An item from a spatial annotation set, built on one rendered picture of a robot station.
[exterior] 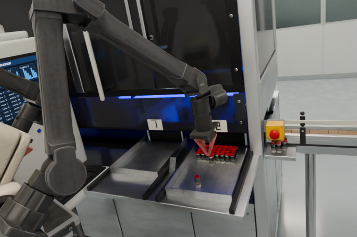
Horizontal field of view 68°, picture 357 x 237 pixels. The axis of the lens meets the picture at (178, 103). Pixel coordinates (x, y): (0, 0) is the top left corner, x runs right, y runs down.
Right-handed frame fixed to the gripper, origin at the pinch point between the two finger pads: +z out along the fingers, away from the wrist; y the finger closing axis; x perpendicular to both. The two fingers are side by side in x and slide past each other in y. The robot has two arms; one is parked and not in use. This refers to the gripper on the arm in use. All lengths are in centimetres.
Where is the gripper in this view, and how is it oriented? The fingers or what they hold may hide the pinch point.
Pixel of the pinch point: (207, 153)
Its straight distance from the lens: 90.3
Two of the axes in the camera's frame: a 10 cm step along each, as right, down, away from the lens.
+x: -9.0, 0.2, 4.4
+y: 4.1, -3.5, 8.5
